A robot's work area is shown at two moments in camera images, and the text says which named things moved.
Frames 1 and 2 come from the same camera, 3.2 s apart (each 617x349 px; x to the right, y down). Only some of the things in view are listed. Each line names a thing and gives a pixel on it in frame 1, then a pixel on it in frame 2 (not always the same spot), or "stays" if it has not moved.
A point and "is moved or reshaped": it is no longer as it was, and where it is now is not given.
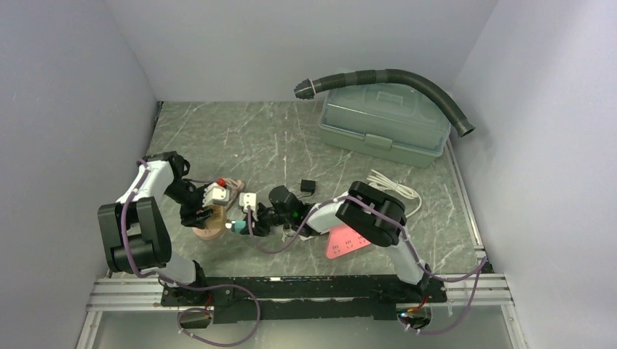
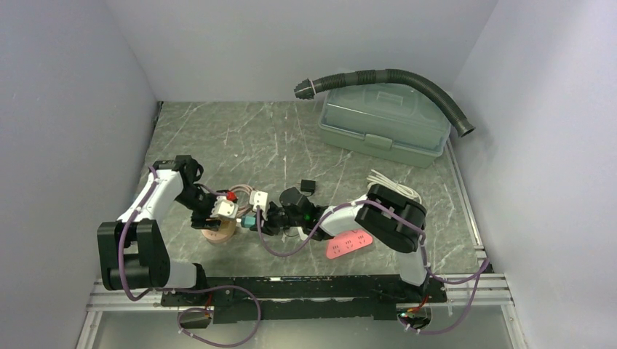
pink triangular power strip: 343,239 stays
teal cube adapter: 238,226 is moved or reshaped
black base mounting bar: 279,298 stays
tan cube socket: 219,217 is moved or reshaped
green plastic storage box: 387,118 stays
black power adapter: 308,186 stays
